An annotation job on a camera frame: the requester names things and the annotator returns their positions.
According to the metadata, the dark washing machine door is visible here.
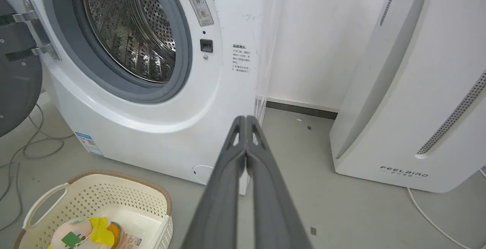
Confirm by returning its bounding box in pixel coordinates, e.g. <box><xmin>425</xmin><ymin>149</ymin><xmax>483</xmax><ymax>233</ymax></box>
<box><xmin>0</xmin><ymin>0</ymin><xmax>43</xmax><ymax>137</ymax></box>

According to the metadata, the white tower air purifier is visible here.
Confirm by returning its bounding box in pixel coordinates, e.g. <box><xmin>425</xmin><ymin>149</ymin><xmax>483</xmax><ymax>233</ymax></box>
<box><xmin>330</xmin><ymin>0</ymin><xmax>486</xmax><ymax>194</ymax></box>

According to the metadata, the white power cable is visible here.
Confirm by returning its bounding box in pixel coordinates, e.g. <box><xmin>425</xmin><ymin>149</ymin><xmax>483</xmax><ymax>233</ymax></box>
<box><xmin>407</xmin><ymin>167</ymin><xmax>486</xmax><ymax>249</ymax></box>

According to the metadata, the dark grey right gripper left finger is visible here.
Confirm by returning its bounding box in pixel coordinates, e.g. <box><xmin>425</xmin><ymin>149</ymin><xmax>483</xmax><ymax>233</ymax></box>
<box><xmin>181</xmin><ymin>115</ymin><xmax>247</xmax><ymax>249</ymax></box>

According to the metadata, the colourful cloth toy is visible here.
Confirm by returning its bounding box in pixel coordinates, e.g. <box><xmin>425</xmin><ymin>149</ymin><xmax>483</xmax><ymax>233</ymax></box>
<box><xmin>47</xmin><ymin>217</ymin><xmax>126</xmax><ymax>249</ymax></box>

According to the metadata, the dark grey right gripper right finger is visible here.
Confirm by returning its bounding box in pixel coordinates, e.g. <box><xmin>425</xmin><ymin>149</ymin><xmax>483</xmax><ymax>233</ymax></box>
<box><xmin>245</xmin><ymin>115</ymin><xmax>314</xmax><ymax>249</ymax></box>

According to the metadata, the grey floor cable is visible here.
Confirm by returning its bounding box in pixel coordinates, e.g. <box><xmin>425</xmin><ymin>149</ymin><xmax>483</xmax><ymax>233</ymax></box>
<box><xmin>0</xmin><ymin>103</ymin><xmax>75</xmax><ymax>232</ymax></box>

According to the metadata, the cream perforated laundry basket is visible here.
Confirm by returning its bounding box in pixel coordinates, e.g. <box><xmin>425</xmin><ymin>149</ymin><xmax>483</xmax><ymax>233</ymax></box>
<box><xmin>13</xmin><ymin>170</ymin><xmax>174</xmax><ymax>249</ymax></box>

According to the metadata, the white front-load washing machine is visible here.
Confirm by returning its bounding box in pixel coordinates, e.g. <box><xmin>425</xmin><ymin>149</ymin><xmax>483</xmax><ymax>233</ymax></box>
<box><xmin>0</xmin><ymin>0</ymin><xmax>283</xmax><ymax>195</ymax></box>

